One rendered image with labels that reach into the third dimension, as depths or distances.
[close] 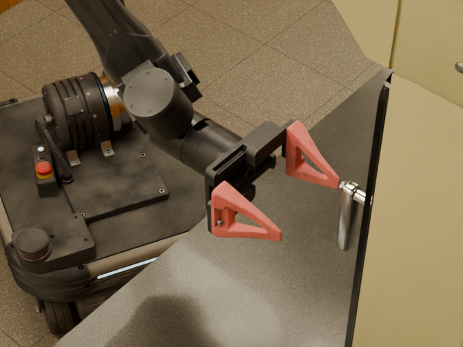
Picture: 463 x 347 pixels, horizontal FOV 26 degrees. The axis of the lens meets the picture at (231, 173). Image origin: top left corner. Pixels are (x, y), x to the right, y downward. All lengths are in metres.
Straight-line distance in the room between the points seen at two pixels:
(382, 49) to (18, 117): 1.83
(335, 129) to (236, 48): 1.67
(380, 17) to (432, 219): 0.19
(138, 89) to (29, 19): 2.23
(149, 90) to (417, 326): 0.36
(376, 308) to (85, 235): 1.27
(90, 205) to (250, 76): 0.89
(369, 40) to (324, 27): 2.39
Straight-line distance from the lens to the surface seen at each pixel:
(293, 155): 1.08
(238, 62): 3.02
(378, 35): 0.77
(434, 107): 0.77
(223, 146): 1.05
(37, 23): 3.23
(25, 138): 2.47
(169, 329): 1.19
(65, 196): 2.32
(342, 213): 0.99
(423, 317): 0.94
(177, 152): 1.09
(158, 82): 1.03
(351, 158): 1.38
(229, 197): 1.00
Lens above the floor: 1.90
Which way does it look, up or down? 45 degrees down
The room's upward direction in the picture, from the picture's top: straight up
